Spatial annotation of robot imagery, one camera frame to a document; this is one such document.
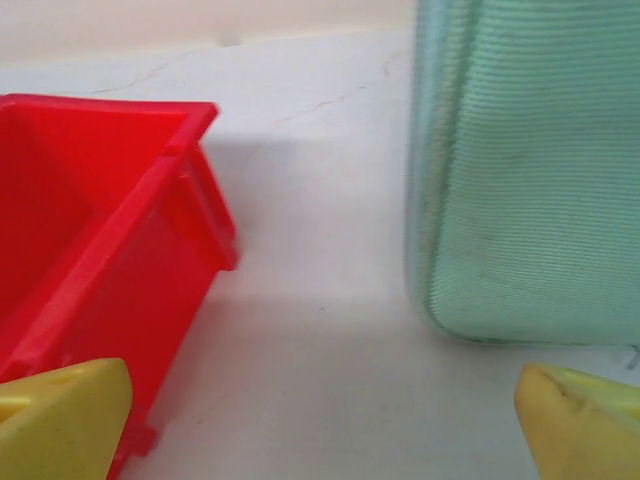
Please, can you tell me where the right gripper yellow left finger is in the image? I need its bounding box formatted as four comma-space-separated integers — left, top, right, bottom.
0, 357, 134, 480

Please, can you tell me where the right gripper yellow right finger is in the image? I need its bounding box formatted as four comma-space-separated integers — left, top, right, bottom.
514, 362, 640, 480

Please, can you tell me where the red plastic bin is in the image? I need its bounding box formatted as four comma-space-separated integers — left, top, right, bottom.
0, 93, 239, 480

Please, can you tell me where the translucent teal ribbed container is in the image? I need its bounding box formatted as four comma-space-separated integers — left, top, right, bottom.
407, 0, 640, 346

